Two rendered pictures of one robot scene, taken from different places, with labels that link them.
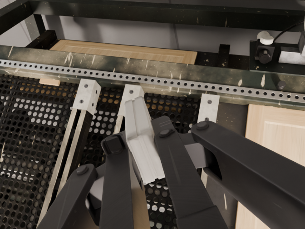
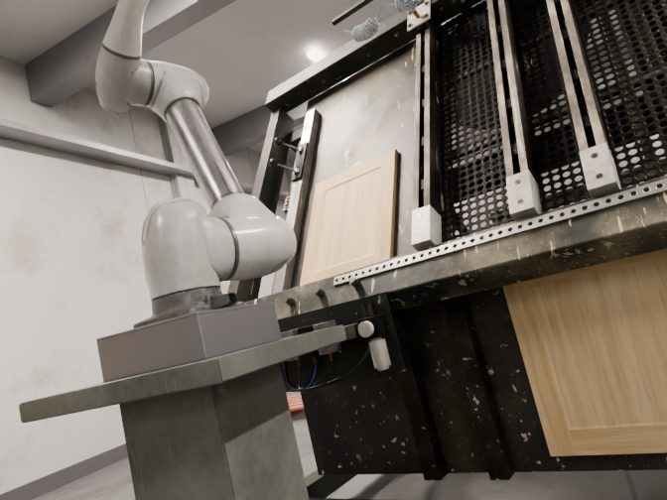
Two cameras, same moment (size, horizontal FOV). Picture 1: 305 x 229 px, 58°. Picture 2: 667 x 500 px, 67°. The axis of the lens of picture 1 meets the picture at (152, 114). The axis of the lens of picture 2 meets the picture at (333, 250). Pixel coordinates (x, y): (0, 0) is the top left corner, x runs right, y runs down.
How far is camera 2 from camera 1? 1.35 m
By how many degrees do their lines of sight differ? 72
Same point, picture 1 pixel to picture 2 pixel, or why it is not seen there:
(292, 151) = (353, 238)
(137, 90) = (512, 206)
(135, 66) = (535, 242)
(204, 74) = (435, 269)
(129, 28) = not seen: outside the picture
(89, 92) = (588, 172)
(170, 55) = (598, 427)
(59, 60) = not seen: outside the picture
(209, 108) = (420, 226)
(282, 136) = (360, 246)
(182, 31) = not seen: outside the picture
